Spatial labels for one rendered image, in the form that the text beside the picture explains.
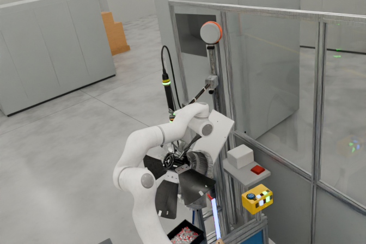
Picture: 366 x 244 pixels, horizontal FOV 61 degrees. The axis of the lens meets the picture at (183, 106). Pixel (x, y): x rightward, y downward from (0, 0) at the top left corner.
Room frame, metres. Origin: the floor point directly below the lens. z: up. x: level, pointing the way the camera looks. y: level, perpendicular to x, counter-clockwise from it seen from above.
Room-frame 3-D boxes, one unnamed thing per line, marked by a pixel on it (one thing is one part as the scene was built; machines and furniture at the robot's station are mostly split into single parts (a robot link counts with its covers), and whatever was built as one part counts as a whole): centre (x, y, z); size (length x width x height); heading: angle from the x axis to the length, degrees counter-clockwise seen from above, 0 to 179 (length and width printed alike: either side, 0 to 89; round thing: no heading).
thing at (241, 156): (2.07, -0.38, 0.92); 0.17 x 0.16 x 0.11; 115
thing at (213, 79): (2.19, -0.25, 1.53); 0.10 x 0.07 x 0.08; 150
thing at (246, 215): (1.99, -0.38, 0.42); 0.04 x 0.04 x 0.83; 25
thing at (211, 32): (2.27, -0.29, 1.88); 0.17 x 0.15 x 0.16; 25
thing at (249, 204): (1.45, -0.35, 1.02); 0.16 x 0.10 x 0.11; 115
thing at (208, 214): (1.87, -0.07, 0.56); 0.19 x 0.04 x 0.04; 115
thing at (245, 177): (1.99, -0.38, 0.85); 0.36 x 0.24 x 0.03; 25
